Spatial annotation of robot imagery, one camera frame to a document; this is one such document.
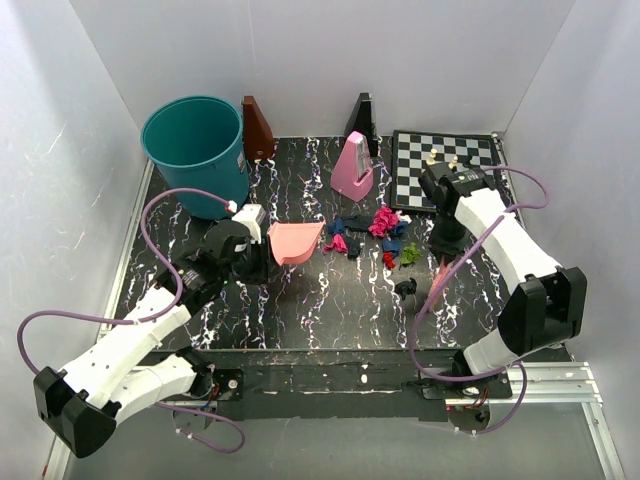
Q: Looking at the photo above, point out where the pink hand brush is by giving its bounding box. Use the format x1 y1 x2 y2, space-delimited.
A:
429 255 455 310

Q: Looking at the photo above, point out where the pink dustpan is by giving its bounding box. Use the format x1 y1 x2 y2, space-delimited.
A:
267 222 325 266

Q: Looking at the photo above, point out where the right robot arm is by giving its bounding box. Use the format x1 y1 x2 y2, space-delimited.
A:
409 162 587 398

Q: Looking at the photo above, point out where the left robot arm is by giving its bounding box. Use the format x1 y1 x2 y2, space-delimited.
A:
34 235 274 458

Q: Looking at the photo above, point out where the blue scrap far right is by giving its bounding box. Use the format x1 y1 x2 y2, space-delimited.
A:
389 221 409 238

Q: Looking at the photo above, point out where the blue paper scrap right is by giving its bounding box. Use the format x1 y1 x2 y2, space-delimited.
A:
382 239 401 256

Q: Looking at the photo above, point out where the blue paper scrap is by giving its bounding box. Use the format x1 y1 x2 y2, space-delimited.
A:
327 216 346 236
382 239 401 256

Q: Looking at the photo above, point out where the red paper scrap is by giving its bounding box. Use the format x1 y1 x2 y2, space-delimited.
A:
383 252 396 270

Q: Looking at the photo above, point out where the dark navy scrap lower right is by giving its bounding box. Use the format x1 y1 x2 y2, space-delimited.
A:
394 278 417 300

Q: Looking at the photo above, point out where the magenta paper scrap right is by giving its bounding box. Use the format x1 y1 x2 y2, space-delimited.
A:
368 206 399 238

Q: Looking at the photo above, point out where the magenta paper scrap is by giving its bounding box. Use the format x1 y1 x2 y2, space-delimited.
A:
368 206 399 238
323 234 348 254

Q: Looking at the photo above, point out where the white chess piece left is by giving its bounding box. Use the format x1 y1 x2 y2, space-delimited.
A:
427 148 438 166

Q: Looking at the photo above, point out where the magenta paper scrap left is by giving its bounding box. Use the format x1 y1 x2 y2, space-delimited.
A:
323 234 348 254

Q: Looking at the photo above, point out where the dark scrap under dustpan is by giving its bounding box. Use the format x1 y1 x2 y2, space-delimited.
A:
343 214 373 232

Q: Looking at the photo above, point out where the blue paper scrap centre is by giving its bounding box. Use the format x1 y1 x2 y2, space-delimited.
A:
327 216 346 236

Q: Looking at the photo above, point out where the black white chessboard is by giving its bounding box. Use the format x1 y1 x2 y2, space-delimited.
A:
390 130 500 213

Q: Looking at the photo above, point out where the pink metronome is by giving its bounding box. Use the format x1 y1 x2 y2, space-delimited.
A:
330 131 373 202

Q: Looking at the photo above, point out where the brown wooden metronome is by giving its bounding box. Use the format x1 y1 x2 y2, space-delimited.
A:
241 96 275 161

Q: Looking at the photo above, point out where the teal plastic waste bin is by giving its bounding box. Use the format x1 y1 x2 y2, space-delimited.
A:
141 96 249 206

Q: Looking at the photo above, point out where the black metronome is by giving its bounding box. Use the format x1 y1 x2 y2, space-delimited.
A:
344 92 377 142

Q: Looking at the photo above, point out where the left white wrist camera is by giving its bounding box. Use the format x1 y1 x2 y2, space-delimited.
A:
225 204 266 245

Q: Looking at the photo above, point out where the dark scrap near dustpan handle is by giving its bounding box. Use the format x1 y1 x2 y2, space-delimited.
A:
344 238 362 260

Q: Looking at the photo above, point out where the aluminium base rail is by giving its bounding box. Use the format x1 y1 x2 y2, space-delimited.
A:
46 362 624 479

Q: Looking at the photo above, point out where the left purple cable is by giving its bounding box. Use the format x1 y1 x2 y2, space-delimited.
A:
16 187 247 454

